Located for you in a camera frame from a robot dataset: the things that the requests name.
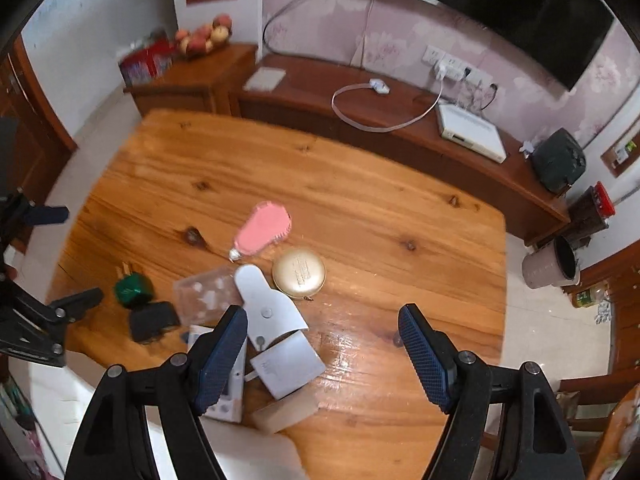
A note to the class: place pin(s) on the gold round compact case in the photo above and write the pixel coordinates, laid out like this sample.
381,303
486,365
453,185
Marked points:
299,270

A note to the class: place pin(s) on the black charger block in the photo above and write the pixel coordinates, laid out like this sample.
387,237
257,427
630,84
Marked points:
152,322

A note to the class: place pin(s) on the white set-top box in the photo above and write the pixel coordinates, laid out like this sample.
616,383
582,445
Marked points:
470,132

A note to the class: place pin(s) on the small wooden wall frame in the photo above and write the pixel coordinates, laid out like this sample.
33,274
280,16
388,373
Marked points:
622,147

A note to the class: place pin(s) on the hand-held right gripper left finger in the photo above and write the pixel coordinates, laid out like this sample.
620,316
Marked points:
220,362

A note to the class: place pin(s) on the white flat pad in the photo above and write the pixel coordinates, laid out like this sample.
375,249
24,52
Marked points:
264,80

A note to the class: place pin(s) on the white square card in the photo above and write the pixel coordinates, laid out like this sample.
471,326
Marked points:
287,365

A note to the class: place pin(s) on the long wooden television cabinet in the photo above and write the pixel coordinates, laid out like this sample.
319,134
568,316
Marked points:
400,150

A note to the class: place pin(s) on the yellow plastic bottle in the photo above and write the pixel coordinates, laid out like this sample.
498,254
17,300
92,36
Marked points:
587,296

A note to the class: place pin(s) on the black plastic bag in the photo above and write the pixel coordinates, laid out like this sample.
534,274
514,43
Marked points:
557,160

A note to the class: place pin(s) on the small wooden side cabinet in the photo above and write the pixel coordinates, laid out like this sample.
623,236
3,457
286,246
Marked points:
200,87

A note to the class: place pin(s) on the red printed box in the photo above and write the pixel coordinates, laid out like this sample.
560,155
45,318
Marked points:
145,62

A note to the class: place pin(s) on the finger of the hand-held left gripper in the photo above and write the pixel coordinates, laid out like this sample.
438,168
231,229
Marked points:
47,215
75,304

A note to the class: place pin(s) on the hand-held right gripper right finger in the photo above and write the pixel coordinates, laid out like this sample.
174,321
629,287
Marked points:
425,360

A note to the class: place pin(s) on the grey waste bin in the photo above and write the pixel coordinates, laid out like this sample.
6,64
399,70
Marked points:
547,267

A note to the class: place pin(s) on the black flat television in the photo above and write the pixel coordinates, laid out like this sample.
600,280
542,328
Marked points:
500,10

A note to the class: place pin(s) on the clear plastic box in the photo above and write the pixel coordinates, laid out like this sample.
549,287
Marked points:
202,295

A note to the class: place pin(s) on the wooden chair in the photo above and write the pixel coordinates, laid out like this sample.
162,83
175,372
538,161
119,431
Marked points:
600,410

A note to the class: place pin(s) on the beige rectangular block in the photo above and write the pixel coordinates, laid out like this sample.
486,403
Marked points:
287,411

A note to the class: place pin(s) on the dark jar with red lid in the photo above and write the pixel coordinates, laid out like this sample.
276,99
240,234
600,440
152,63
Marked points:
590,212

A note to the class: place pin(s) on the bowl of fruit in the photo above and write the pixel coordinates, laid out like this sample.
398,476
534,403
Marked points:
202,37

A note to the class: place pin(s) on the pink hairbrush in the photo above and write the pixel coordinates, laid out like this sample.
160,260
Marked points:
262,227

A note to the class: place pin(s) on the white rectangular device box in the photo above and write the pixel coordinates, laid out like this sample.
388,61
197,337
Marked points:
230,400

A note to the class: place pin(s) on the white wall socket strip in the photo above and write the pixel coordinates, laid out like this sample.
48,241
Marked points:
452,65

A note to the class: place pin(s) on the wooden door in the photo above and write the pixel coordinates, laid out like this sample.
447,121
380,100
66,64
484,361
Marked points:
35,125

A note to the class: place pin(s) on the white seat cushion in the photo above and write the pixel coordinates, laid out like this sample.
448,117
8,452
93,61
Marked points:
165,440

